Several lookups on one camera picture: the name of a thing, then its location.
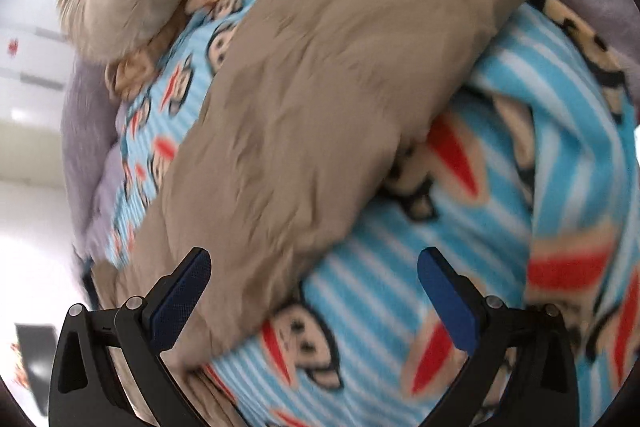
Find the blue striped monkey print blanket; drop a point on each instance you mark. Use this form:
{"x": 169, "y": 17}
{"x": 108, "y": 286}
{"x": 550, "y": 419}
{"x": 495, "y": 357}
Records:
{"x": 380, "y": 287}

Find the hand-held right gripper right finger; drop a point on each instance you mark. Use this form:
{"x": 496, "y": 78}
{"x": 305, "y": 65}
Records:
{"x": 447, "y": 302}

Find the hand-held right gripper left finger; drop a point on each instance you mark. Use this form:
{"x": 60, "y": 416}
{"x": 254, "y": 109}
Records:
{"x": 182, "y": 302}

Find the tan puffy jacket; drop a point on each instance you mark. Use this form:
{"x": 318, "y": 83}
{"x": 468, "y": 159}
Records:
{"x": 310, "y": 107}

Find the white wardrobe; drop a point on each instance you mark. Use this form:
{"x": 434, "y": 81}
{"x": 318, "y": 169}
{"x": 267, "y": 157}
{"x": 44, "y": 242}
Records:
{"x": 30, "y": 107}

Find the dark flat panel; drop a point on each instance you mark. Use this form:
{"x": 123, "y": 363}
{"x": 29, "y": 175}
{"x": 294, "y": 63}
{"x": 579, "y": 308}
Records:
{"x": 37, "y": 352}

